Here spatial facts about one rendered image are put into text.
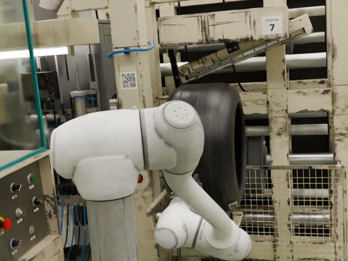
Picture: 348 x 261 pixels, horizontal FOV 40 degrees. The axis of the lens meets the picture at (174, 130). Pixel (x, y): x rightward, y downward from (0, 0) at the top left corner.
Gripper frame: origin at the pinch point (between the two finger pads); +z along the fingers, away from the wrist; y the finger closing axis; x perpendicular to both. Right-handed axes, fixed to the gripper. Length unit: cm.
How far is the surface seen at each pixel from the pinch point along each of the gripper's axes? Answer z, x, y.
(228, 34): 64, -45, -7
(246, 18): 65, -51, -16
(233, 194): 17.7, 14.4, -11.1
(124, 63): 37, -39, 36
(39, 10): 68, -64, 89
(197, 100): 27.0, -24.0, 2.1
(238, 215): 48, 41, -8
